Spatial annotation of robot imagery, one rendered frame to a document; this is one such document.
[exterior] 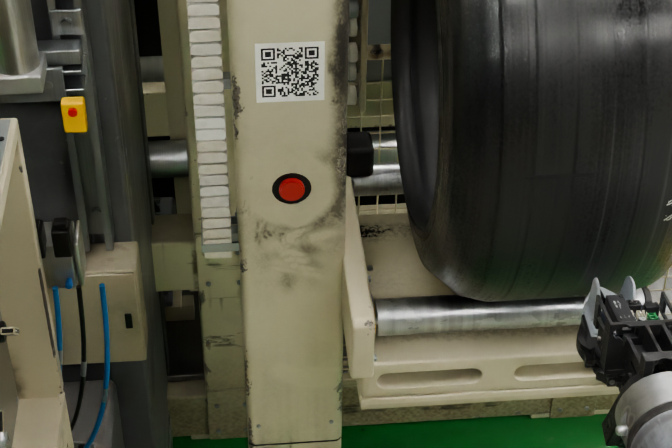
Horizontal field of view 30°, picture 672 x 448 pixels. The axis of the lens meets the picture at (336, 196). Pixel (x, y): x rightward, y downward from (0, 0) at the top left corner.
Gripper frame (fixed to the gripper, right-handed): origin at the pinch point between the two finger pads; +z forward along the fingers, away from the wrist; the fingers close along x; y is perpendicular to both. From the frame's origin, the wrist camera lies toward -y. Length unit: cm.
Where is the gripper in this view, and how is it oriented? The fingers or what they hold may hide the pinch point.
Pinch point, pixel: (599, 301)
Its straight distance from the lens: 141.4
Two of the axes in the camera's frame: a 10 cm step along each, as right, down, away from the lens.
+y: 0.0, -8.6, -5.1
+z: -0.9, -5.1, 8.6
